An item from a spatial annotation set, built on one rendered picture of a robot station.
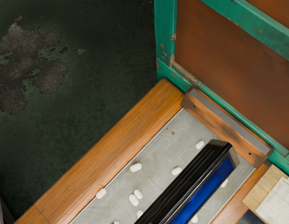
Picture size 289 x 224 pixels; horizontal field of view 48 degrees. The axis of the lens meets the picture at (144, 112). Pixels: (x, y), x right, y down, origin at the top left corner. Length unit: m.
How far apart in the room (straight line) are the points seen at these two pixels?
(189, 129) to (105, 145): 0.28
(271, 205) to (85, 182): 0.55
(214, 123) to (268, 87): 0.26
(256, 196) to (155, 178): 0.30
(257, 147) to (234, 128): 0.08
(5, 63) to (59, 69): 0.36
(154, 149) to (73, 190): 0.28
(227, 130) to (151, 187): 0.29
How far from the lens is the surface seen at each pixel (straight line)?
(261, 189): 1.03
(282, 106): 0.82
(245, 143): 0.97
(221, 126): 0.99
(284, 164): 1.03
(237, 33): 0.73
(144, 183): 1.03
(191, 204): 0.68
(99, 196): 1.02
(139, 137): 1.04
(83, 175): 1.04
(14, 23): 2.42
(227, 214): 1.01
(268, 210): 1.02
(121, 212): 1.03
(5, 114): 2.11
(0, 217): 0.83
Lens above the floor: 1.76
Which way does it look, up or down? 68 degrees down
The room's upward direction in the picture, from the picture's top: 9 degrees counter-clockwise
